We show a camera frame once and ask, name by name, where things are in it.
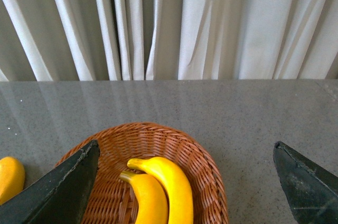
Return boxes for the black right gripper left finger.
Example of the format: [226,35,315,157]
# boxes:
[1,140,100,223]

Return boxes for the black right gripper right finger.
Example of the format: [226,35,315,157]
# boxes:
[273,141,337,223]

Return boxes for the yellow banana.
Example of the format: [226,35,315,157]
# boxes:
[119,171,168,224]
[1,156,25,205]
[127,156,194,223]

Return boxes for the right wicker basket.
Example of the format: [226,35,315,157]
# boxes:
[60,122,229,223]

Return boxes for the white pleated curtain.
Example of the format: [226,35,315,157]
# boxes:
[1,0,337,81]

